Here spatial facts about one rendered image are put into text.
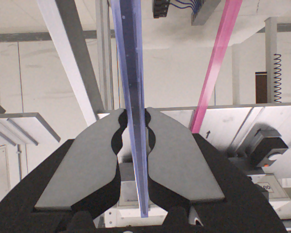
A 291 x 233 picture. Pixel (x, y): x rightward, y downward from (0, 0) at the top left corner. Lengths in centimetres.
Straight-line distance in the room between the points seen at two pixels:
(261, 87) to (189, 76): 136
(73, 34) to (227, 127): 32
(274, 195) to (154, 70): 173
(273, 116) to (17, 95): 248
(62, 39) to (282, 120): 41
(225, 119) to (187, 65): 181
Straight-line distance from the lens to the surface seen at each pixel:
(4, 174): 134
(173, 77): 207
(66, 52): 24
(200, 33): 95
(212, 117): 34
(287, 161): 62
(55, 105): 227
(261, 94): 84
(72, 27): 25
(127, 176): 40
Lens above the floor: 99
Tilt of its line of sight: 2 degrees up
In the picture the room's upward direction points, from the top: 178 degrees clockwise
